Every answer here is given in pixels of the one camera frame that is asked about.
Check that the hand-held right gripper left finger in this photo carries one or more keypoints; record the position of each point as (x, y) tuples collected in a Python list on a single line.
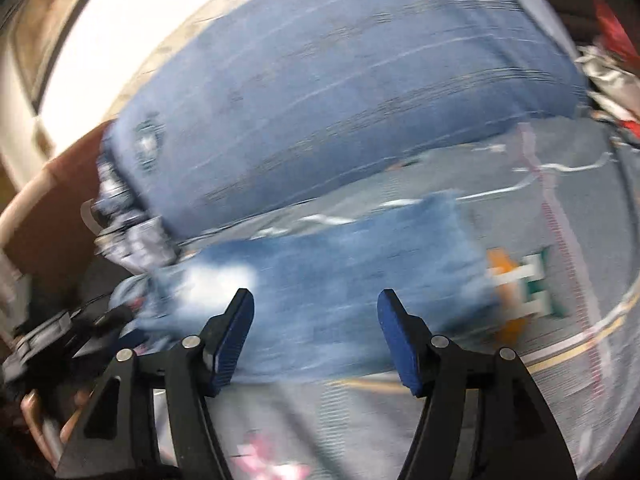
[(231, 347)]

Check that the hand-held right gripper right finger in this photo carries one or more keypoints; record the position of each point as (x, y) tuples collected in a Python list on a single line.
[(400, 342)]

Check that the blue denim pants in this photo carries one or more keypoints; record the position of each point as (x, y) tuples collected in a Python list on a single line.
[(320, 295)]

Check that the person's left hand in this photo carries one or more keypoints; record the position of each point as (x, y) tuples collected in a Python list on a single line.
[(31, 410)]

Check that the dark blue patterned cloth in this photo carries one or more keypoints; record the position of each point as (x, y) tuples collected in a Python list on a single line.
[(134, 246)]

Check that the grey-blue printed bedsheet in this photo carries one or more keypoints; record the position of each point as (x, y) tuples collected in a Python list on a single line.
[(505, 200)]

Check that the grey white crumpled cloth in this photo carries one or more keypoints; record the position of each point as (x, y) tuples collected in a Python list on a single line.
[(602, 76)]

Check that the red cloth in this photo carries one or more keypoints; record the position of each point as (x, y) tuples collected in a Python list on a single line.
[(616, 27)]

